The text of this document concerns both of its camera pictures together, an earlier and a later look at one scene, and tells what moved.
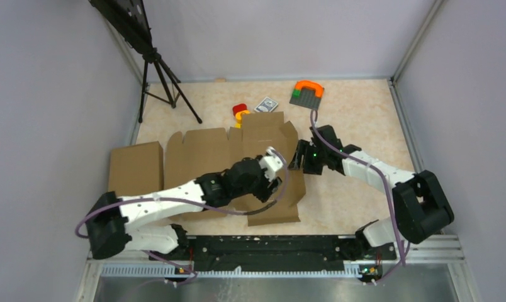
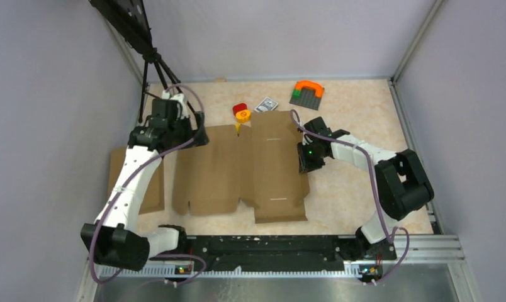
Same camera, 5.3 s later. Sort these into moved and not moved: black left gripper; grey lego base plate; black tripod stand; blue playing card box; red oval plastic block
Moved: black left gripper
Not moved: grey lego base plate; red oval plastic block; black tripod stand; blue playing card box
